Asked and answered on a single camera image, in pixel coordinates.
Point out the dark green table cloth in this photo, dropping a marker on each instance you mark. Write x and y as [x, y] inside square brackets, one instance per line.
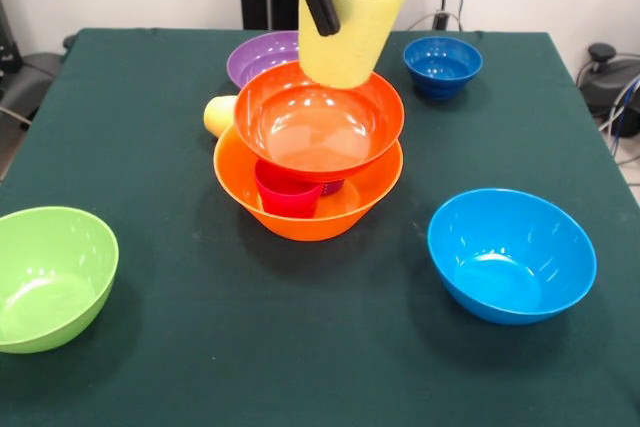
[300, 337]

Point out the pale yellow ribbed cup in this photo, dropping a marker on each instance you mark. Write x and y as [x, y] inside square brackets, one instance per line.
[360, 37]

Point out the light blue plastic bowl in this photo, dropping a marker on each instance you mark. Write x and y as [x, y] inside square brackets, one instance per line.
[510, 257]

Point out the purple plastic cup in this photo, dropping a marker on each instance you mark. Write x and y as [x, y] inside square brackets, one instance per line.
[334, 188]

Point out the small dark blue bowl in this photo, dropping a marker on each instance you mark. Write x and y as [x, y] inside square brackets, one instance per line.
[442, 67]

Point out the black office chair base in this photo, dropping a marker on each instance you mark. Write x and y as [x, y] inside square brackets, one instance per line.
[610, 82]

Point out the red plastic bowl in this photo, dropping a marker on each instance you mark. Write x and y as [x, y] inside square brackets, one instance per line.
[320, 132]

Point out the green plastic bowl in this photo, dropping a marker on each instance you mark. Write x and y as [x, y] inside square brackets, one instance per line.
[50, 277]

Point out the yellow plastic cup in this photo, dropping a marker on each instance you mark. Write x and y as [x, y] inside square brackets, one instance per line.
[217, 114]

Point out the large orange plastic bowl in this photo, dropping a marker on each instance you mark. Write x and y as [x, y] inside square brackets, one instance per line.
[235, 177]

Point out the pink plastic cup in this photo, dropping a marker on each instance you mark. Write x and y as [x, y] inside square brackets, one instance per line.
[285, 199]

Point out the purple plastic bowl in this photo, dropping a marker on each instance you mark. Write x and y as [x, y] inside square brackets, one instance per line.
[260, 57]

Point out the grey office chair base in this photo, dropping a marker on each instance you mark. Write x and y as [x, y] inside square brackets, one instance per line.
[25, 82]

